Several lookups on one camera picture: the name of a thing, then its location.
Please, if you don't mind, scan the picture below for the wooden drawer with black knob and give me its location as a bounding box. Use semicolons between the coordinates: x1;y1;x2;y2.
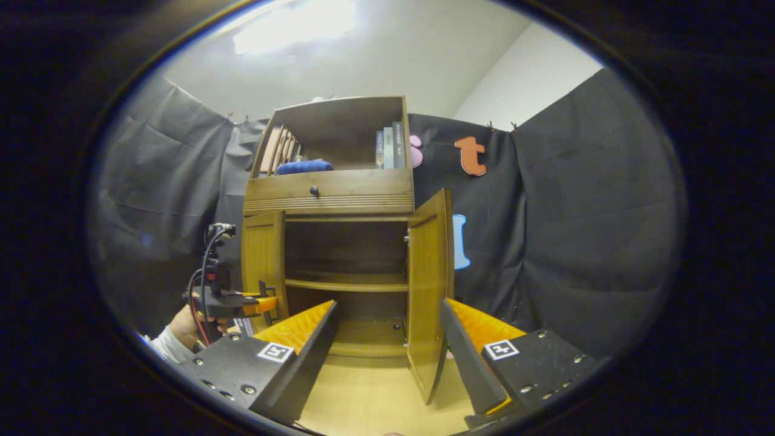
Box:
243;168;415;217

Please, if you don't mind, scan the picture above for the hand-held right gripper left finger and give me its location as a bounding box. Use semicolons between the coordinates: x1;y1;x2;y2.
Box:
176;300;340;424

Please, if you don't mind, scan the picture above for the blue folded towel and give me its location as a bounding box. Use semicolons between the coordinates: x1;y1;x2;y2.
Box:
277;159;335;176

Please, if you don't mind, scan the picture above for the wooden double-door shoe cabinet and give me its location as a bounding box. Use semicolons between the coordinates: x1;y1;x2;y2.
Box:
240;96;456;405

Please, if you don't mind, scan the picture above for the black backdrop cloth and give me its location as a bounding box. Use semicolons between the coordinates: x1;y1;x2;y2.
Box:
91;67;688;364

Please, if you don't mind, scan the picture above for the ceiling light panel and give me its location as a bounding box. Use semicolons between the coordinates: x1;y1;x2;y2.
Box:
233;0;358;55

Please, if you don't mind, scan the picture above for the wooden cabinet door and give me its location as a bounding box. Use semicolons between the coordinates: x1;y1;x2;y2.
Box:
241;210;289;332
406;188;455;405

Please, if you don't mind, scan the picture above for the black cable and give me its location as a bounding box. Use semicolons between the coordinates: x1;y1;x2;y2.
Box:
200;225;236;306

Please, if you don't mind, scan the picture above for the red cable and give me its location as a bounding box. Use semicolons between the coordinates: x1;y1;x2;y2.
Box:
189;268;211;347

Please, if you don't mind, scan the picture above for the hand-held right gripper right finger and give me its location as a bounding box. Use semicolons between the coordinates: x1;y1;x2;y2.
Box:
440;298;597;420

